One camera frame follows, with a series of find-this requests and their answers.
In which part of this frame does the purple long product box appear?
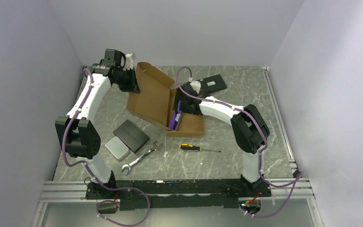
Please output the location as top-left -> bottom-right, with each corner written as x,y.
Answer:
168,101 -> 182,131

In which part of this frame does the brown cardboard express box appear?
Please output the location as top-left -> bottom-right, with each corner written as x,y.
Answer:
126,61 -> 204,138

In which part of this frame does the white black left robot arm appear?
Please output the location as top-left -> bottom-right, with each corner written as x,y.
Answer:
55,49 -> 140,199

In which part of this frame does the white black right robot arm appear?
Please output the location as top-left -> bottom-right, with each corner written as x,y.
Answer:
168,83 -> 270,196

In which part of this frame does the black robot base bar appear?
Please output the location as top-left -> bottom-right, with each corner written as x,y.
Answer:
86,178 -> 271,211

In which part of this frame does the black flat box with label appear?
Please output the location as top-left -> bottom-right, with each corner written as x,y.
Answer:
198,74 -> 227,94

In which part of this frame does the silver open-end wrench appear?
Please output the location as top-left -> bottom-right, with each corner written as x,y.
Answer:
121,141 -> 163,175

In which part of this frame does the dark grey flat slab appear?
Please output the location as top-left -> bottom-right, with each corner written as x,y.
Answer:
113,120 -> 150,154

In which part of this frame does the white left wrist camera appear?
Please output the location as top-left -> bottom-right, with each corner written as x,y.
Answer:
124,53 -> 136,70

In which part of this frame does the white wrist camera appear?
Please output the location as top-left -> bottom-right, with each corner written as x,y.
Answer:
190,81 -> 201,94
124,53 -> 136,70

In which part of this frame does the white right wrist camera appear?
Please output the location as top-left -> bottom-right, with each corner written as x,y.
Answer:
190,81 -> 201,94

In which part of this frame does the yellow black handled screwdriver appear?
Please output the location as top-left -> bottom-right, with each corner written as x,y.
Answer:
179,143 -> 221,153

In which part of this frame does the aluminium table edge rail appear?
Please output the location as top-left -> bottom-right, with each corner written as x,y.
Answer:
261,67 -> 298,177

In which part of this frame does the front aluminium frame rail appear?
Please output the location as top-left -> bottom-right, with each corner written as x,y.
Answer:
31,181 -> 87,227

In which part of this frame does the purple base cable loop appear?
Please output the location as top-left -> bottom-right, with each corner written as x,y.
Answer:
95,188 -> 151,227

